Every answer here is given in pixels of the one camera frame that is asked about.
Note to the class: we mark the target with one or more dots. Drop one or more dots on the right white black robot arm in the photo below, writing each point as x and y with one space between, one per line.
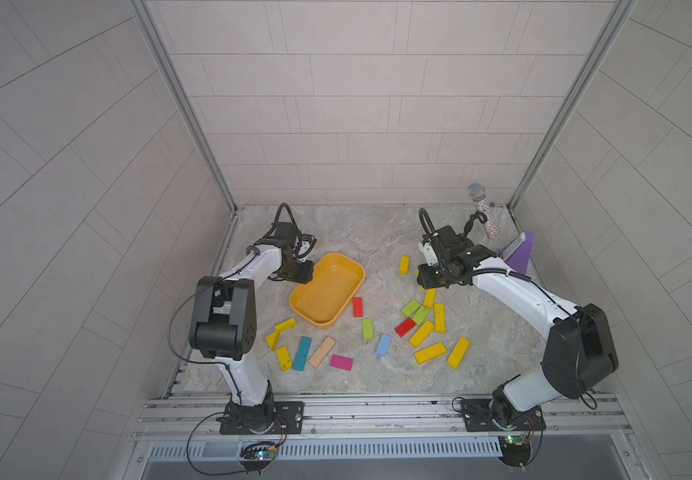
579 351

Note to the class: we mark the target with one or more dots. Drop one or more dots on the left circuit board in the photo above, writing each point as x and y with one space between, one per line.
264 451

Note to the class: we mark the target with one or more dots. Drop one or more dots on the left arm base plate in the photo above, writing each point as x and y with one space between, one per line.
282 417

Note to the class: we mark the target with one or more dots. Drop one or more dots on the red block by tray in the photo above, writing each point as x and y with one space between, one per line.
358 308

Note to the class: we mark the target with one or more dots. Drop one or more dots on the red block right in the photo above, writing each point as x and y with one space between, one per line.
405 327

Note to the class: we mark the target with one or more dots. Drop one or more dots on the aluminium mounting rail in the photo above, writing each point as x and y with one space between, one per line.
331 416

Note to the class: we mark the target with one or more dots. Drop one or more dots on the right circuit board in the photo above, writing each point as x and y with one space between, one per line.
516 450

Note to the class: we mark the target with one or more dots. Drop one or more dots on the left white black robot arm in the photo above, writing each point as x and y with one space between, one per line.
224 321

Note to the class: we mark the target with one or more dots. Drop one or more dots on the circuit board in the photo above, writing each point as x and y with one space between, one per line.
516 450
264 451

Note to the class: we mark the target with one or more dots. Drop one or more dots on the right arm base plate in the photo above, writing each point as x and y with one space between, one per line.
489 415

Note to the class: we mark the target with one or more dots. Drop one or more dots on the teal block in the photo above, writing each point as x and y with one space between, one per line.
302 353

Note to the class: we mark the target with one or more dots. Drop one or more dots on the black microphone stand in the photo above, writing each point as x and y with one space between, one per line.
477 216

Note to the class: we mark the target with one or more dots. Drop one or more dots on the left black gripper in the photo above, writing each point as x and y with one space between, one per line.
301 273

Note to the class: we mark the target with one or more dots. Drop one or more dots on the yellow plastic tray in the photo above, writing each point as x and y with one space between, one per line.
336 280

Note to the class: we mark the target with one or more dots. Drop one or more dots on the purple phone holder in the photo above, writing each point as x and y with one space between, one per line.
520 260

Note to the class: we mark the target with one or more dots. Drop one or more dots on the tan wooden block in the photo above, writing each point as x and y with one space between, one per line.
322 352

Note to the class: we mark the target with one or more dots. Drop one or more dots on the glitter microphone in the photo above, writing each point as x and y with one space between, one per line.
477 193

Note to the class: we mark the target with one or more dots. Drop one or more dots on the yellow block top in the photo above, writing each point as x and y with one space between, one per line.
404 265

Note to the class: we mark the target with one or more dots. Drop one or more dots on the yellow block diagonal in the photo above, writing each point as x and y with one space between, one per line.
421 334

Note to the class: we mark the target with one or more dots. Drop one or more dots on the magenta block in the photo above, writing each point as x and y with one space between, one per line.
341 362

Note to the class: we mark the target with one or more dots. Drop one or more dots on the light green block upper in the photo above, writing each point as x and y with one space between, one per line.
411 308

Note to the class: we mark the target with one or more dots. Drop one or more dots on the green block centre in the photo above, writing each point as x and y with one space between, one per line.
367 329

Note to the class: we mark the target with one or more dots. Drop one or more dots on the light blue block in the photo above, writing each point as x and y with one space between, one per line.
383 345

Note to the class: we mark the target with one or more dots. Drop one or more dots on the light green block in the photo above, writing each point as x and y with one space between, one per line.
411 308
420 315

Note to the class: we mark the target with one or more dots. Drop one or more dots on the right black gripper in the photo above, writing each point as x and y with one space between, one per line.
432 279

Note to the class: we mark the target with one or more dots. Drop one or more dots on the yellow block small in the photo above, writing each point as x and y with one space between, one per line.
273 340

